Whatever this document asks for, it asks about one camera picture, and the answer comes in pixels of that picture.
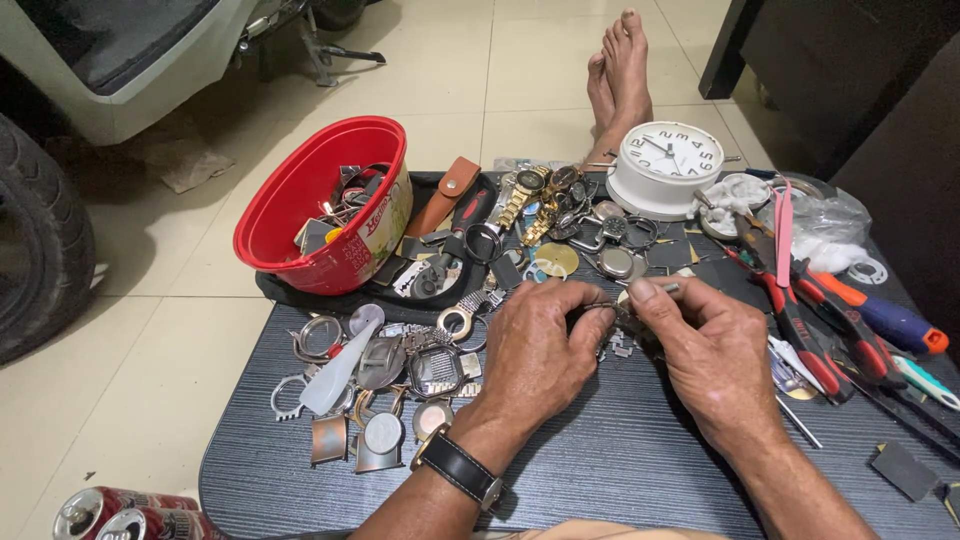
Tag person's right hand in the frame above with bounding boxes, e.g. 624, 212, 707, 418
626, 274, 790, 455

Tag white plastic dropper bottle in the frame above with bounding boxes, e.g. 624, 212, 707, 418
299, 318, 383, 418

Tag dish with white tissue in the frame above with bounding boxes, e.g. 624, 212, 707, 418
696, 174, 774, 242

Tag crumpled paper scrap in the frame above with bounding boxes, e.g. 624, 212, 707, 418
144, 138, 237, 195

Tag long red black pliers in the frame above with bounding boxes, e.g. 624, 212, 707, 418
721, 213, 856, 405

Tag white alarm clock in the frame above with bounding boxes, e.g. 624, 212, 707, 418
604, 120, 742, 223

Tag brown leather sheath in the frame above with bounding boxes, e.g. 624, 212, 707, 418
405, 156, 482, 240

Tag short red black pliers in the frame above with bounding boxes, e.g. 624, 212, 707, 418
789, 258, 910, 390

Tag red black handled opener tool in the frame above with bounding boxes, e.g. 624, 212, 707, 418
411, 187, 493, 300

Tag razor blade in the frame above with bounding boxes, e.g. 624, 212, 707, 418
392, 268, 429, 298

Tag black scooter tyre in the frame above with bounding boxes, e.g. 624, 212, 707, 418
0, 112, 98, 367

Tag dark wooden furniture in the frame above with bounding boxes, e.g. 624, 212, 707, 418
698, 0, 960, 348

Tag heap of watch parts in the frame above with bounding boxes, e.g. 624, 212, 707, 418
294, 163, 393, 261

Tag white plastic ring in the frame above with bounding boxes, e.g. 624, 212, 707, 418
846, 258, 890, 287

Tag red soda can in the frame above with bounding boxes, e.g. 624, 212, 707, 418
95, 506, 228, 540
52, 486, 201, 540

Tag person's left hand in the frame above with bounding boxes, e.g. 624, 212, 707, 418
468, 279, 618, 445

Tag red plastic tub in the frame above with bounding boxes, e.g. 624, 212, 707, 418
232, 115, 414, 297

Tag silver round watch case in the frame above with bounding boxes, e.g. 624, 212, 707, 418
597, 246, 636, 281

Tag gold wristwatch black dial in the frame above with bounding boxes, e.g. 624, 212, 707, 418
495, 166, 552, 231

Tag blue white ring part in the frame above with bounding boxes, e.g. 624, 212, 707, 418
522, 258, 569, 285

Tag pink tweezers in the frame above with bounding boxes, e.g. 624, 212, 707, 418
772, 180, 795, 289

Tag teal white handled tool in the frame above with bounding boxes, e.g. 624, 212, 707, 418
891, 355, 960, 412

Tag black leather strap wristwatch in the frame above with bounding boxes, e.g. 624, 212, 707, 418
410, 423, 506, 513

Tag thin metal rod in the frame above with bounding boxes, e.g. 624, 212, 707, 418
775, 394, 825, 450

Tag black sandpaper piece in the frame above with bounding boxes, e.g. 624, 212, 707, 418
870, 440, 943, 503

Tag blue orange screwdriver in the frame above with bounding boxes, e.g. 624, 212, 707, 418
813, 270, 951, 356

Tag white scooter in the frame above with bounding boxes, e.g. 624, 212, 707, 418
0, 0, 391, 148

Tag gold round dial disc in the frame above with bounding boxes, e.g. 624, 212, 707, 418
534, 241, 581, 279

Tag pile of metal watch cases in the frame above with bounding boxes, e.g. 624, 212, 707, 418
270, 288, 513, 476

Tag person's beige clothing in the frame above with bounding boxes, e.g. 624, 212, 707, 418
476, 520, 732, 540

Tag black round watch ring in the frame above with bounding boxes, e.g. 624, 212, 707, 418
463, 222, 505, 265

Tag clear plastic bag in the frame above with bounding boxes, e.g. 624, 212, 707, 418
780, 186, 891, 276

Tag gold wristwatch brown dial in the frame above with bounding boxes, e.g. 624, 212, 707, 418
521, 165, 585, 249

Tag person's left foot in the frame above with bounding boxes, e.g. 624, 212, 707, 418
600, 7, 655, 162

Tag person's foot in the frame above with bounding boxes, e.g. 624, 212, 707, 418
580, 51, 618, 172
600, 7, 655, 162

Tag person's right foot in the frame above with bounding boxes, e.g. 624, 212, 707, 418
580, 51, 618, 172

